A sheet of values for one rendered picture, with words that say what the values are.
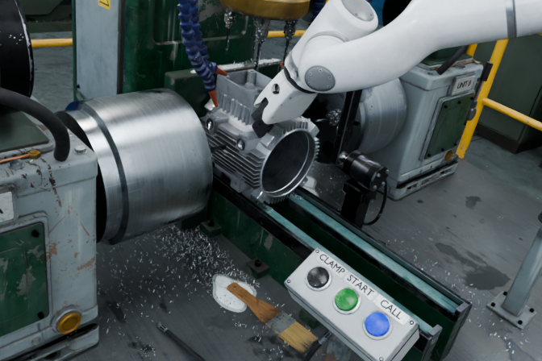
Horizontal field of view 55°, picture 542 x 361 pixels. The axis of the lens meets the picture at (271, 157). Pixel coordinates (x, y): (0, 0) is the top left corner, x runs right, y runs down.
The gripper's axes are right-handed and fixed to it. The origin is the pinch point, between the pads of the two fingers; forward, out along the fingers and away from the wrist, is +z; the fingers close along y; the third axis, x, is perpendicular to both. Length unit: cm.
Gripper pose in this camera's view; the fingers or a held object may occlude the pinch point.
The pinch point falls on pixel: (262, 126)
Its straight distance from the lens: 102.1
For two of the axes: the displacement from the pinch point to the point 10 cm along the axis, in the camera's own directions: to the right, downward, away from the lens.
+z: -4.7, 5.3, 7.0
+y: 7.2, -2.2, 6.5
